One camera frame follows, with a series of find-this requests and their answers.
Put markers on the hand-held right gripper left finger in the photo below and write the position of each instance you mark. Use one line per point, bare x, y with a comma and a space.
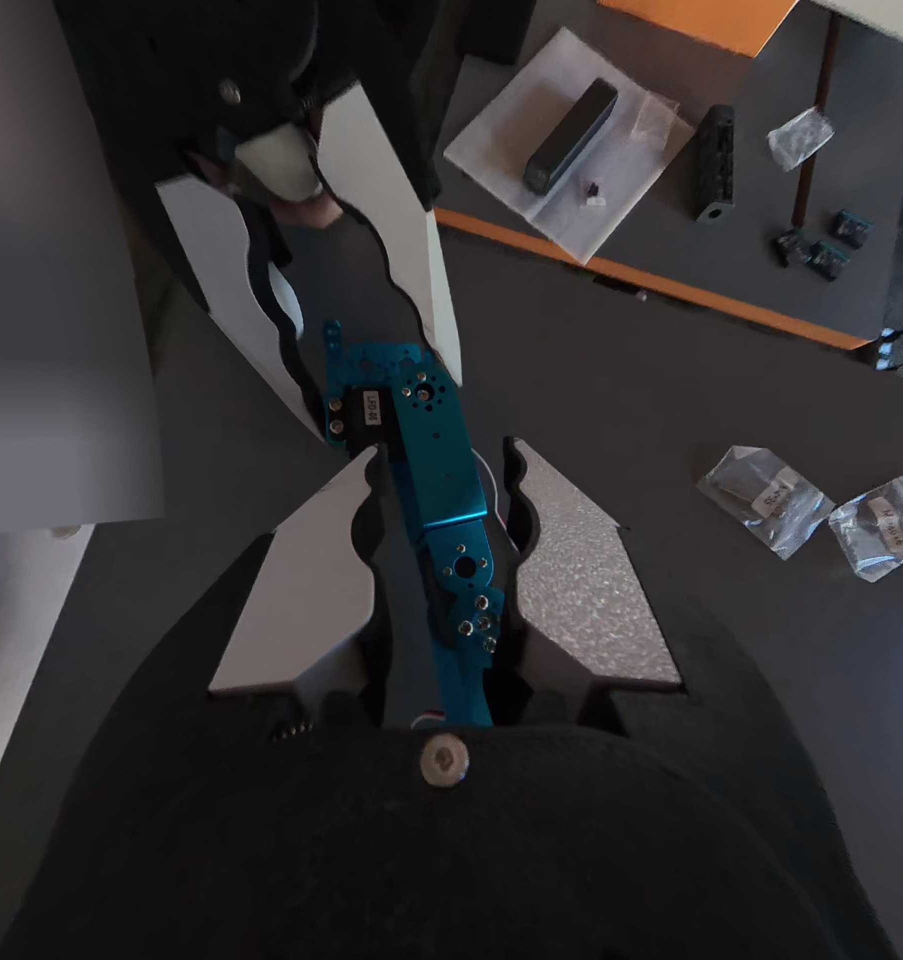
301, 607

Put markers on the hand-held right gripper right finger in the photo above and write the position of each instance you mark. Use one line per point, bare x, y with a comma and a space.
586, 600

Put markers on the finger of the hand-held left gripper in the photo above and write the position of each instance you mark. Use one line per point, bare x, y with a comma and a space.
219, 262
376, 172

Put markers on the blue toy robot arm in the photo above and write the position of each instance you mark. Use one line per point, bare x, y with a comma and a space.
436, 465

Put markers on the grey desk orange edge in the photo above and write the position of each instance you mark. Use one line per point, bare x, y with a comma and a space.
684, 255

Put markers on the person's left hand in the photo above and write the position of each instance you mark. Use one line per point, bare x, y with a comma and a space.
309, 211

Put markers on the white paper sheet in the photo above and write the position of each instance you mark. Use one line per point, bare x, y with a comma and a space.
496, 142

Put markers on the black rectangular case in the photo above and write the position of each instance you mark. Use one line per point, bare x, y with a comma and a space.
571, 135

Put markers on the small clear screw bag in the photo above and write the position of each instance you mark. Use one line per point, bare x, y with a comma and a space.
883, 529
766, 502

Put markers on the small black white connector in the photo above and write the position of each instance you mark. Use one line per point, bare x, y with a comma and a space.
594, 193

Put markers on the small clear plastic bag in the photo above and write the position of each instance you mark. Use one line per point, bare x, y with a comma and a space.
655, 116
800, 139

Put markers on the person's white shirt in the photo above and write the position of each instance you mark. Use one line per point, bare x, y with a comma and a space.
16, 637

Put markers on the black textured block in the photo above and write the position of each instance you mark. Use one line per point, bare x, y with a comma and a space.
715, 161

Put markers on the orange white cardboard box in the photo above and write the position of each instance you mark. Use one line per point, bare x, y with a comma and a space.
706, 22

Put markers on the small black module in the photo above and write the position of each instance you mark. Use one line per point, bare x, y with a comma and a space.
790, 247
851, 229
829, 261

